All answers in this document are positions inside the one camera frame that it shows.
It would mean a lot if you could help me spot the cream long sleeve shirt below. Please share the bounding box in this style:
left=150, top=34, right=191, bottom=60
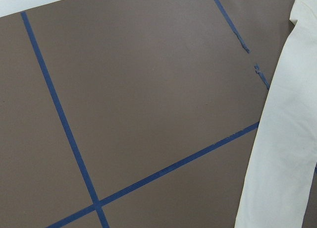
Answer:
left=235, top=0, right=317, bottom=228

